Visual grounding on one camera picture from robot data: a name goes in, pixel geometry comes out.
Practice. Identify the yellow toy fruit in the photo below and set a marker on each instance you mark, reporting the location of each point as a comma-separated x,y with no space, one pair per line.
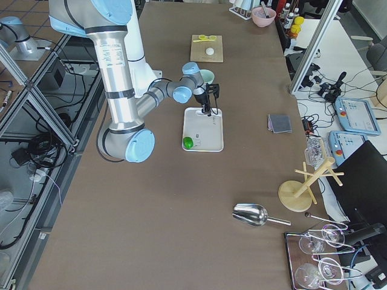
296,25

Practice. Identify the wooden mug tree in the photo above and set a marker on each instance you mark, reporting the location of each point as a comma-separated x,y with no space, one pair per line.
297,196

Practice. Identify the near wine glass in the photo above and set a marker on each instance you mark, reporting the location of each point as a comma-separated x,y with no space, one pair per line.
310,276

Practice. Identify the bamboo cutting board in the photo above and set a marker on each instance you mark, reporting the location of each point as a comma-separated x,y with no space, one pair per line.
198,54

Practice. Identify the green lime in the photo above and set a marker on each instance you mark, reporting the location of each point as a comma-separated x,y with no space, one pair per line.
188,143

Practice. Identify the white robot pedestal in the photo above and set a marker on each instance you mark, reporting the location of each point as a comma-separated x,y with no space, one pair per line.
141,73

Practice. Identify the black framed glass rack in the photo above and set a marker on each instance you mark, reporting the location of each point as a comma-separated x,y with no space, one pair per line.
296,257

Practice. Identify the pink bowl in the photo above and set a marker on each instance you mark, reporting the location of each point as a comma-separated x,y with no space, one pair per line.
259,17

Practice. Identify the teach pendant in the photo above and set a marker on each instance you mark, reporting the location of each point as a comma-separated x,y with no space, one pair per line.
356,116
343,144

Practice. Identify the black monitor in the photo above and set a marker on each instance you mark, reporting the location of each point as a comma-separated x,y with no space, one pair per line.
362,195

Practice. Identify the grey folded cloth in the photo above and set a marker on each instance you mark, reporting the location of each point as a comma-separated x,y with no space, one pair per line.
279,123

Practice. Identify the wine glass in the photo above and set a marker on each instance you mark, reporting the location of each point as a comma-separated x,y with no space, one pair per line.
315,241
310,276

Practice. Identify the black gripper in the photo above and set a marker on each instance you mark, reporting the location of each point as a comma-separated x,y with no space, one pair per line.
201,98

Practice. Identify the aluminium frame post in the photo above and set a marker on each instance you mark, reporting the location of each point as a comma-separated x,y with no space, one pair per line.
321,29

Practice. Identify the steel scoop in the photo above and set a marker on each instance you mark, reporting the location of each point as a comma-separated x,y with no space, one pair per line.
255,215

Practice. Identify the cream rabbit tray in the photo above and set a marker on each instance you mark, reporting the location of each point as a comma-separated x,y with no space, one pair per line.
206,132

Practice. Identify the far wine glass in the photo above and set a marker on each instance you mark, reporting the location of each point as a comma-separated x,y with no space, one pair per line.
315,241

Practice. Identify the clear plastic box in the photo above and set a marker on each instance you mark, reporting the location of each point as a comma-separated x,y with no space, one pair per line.
317,151

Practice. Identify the lower teach pendant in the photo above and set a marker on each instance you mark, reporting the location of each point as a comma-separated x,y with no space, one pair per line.
343,144

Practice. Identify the upper teach pendant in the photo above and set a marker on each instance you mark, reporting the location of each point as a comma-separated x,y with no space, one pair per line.
356,116

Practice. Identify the mint green bowl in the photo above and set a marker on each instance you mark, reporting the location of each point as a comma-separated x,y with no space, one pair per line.
207,75

